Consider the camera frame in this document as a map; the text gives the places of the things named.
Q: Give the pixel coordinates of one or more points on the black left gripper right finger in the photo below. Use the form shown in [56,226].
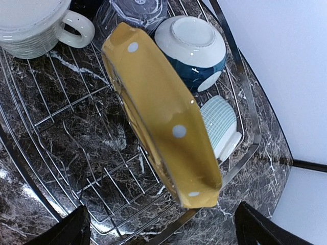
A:
[254,228]

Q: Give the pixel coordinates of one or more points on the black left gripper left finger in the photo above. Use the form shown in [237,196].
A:
[73,229]

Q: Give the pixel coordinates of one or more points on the pale green striped bowl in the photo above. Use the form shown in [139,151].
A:
[221,126]

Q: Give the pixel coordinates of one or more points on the navy and white bowl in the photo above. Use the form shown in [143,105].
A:
[195,49]

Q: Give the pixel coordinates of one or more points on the cream ribbed mug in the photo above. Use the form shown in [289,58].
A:
[30,29]

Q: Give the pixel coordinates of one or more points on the navy blue cup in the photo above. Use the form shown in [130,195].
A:
[88,8]

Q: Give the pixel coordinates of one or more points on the clear drinking glass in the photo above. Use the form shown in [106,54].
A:
[143,14]

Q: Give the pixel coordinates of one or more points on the black right frame post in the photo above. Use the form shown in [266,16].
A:
[310,166]

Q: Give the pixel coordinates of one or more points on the chrome wire dish rack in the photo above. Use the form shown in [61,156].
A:
[66,142]

